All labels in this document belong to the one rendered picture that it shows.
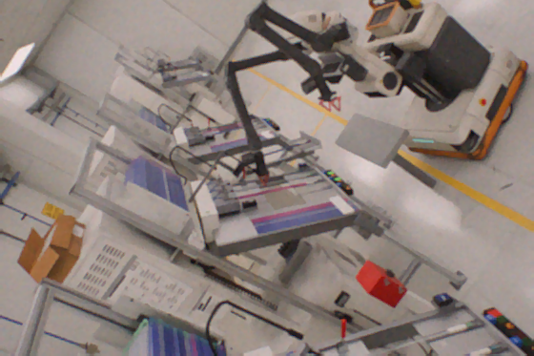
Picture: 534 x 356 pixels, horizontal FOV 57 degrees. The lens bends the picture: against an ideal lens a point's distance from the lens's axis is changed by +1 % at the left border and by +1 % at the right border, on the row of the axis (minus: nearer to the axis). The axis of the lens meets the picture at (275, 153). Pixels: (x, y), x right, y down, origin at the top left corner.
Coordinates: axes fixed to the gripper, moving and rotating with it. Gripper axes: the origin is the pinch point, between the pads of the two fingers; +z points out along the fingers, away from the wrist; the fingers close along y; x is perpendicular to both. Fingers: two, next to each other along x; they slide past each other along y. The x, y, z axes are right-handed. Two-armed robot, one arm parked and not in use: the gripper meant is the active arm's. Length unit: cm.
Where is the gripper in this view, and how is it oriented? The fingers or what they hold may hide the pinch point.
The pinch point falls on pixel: (264, 183)
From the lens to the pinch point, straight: 279.7
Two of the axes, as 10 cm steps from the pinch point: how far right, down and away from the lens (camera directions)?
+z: 1.8, 9.2, 3.4
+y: 2.8, 2.8, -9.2
